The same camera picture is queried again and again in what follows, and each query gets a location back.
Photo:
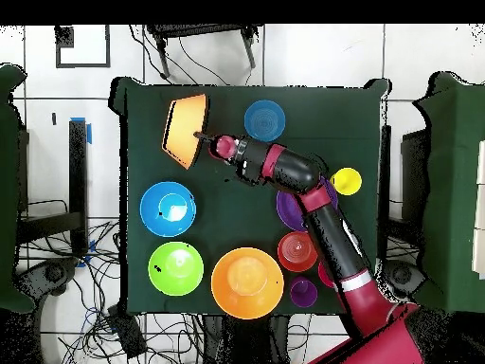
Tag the large orange bowl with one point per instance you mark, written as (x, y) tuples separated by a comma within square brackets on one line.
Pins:
[(247, 292), (183, 125)]

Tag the small translucent blue bowl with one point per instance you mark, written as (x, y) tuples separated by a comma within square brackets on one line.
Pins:
[(264, 121)]

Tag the opaque blue bowl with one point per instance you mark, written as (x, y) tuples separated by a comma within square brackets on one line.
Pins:
[(159, 220)]

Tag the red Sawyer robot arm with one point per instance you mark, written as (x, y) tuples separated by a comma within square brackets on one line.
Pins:
[(341, 250)]

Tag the dark green tablecloth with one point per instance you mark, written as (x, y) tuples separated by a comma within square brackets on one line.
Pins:
[(235, 212)]

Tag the wide purple bowl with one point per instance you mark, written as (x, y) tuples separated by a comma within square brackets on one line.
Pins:
[(288, 212)]

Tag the black metal stand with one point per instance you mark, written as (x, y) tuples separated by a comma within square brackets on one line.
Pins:
[(197, 29)]

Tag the yellow cup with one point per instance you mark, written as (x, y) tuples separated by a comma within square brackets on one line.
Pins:
[(345, 182)]

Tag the small red-orange bowl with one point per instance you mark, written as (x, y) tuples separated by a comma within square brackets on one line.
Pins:
[(295, 251)]

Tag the black beam with blue tape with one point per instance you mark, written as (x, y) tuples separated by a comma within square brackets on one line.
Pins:
[(77, 170)]

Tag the green bowl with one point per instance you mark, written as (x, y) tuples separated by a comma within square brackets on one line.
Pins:
[(176, 273)]

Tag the small black floor marker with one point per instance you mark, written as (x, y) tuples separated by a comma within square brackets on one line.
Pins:
[(54, 118)]

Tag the pink bowl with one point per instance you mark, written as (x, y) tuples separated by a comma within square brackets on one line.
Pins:
[(325, 275)]

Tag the purple cup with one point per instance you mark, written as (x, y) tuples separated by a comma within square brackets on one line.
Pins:
[(303, 294)]

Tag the neighbouring green table cloth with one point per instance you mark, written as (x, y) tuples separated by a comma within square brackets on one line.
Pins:
[(7, 189), (454, 170)]

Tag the black power strip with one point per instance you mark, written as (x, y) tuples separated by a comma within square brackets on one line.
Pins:
[(127, 333)]

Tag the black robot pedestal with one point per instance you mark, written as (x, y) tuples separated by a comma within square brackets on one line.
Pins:
[(242, 341)]

